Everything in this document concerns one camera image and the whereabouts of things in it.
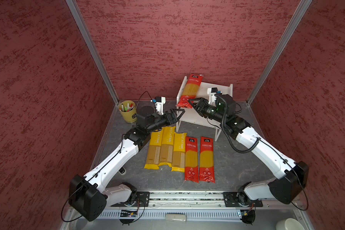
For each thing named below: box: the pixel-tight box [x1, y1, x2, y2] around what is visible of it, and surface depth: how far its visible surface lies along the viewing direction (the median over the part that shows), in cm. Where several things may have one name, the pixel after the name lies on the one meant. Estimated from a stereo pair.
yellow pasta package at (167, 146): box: [158, 126, 176, 168], surface depth 94 cm
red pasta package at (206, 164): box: [199, 136, 216, 184], surface depth 88 cm
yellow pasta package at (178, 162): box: [171, 132, 187, 173], surface depth 91 cm
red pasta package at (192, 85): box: [175, 73, 204, 109], surface depth 81 cm
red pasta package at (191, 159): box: [184, 136, 199, 183], surface depth 88 cm
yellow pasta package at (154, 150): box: [143, 127, 164, 170], surface depth 91 cm
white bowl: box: [275, 218, 306, 230], surface depth 62 cm
